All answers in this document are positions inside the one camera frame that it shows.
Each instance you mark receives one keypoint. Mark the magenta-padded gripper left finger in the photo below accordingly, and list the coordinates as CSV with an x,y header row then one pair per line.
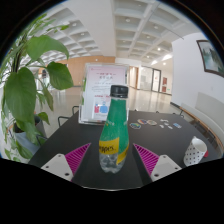
x,y
58,163

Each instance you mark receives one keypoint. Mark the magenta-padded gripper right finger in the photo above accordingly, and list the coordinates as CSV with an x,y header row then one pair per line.
x,y
163,165

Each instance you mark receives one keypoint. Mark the green drink bottle black cap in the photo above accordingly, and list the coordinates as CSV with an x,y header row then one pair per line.
x,y
115,133

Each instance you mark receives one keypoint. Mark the white dotted cup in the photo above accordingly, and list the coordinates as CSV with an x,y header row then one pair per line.
x,y
193,153

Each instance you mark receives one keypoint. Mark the small blue card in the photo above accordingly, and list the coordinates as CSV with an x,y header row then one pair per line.
x,y
177,125

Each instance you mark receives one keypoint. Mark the round pale badge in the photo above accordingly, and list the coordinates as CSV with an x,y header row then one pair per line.
x,y
151,122

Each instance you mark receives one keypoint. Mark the round colourful badge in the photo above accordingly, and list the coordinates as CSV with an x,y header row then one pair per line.
x,y
142,121

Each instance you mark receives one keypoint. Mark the round dark multicoloured badge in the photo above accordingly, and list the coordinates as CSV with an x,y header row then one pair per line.
x,y
135,125

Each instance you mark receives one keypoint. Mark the green potted plant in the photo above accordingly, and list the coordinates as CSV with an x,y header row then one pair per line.
x,y
20,93

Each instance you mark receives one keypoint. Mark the clear acrylic sign stand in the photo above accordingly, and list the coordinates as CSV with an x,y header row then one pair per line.
x,y
96,90

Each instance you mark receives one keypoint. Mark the dark-framed glass door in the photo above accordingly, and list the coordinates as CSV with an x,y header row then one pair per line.
x,y
156,80

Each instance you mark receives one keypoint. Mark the dark-framed landscape painting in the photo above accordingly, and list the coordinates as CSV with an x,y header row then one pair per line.
x,y
211,56

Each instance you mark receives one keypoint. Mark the ceiling lights group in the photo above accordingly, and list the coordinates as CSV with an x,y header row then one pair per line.
x,y
127,20

